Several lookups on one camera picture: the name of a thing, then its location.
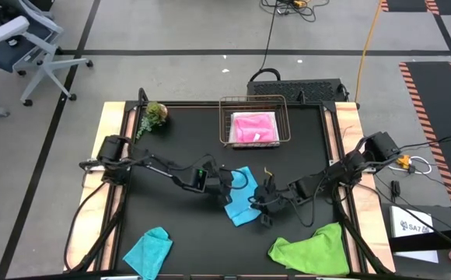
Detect bronze wire basket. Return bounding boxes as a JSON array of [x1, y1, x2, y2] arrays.
[[218, 94, 292, 149]]

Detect black perforated computer case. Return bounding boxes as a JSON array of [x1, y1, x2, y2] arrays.
[[246, 79, 349, 105]]

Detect grey office chair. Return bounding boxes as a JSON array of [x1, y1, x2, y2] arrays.
[[0, 0, 94, 108]]

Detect black cable conduit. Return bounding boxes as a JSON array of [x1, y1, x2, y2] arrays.
[[337, 194, 392, 275], [64, 177, 129, 272]]

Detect pink microfiber towel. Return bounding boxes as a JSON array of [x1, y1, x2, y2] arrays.
[[231, 111, 279, 144]]

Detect light blue microfiber towel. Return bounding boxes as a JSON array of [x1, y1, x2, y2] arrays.
[[224, 166, 263, 228]]

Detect green microfiber towel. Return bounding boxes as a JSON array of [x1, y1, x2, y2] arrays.
[[267, 222, 351, 276]]

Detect tangled floor cable bundle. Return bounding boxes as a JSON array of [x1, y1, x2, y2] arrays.
[[260, 0, 330, 23]]

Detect black metal bar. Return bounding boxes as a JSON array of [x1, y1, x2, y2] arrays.
[[387, 226, 451, 254]]

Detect wooden table side board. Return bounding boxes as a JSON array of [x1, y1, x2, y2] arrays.
[[62, 101, 130, 272], [333, 101, 397, 274]]

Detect yellow hanging cable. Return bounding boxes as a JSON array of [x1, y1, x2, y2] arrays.
[[354, 0, 384, 103]]

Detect small potted green plant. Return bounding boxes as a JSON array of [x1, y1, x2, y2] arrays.
[[135, 101, 169, 141]]

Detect black floor cable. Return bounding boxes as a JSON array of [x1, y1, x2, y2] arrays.
[[261, 0, 280, 71]]

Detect black mat orange striped edge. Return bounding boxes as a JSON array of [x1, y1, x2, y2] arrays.
[[398, 61, 451, 229], [379, 0, 441, 13]]

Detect white paper sign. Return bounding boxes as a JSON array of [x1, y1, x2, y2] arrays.
[[388, 205, 440, 264]]

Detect black cable loop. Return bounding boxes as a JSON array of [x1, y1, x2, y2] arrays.
[[248, 68, 282, 83]]

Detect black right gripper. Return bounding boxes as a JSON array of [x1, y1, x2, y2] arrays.
[[248, 182, 288, 229]]

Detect teal microfiber towel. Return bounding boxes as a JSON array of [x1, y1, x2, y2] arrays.
[[122, 226, 174, 280]]

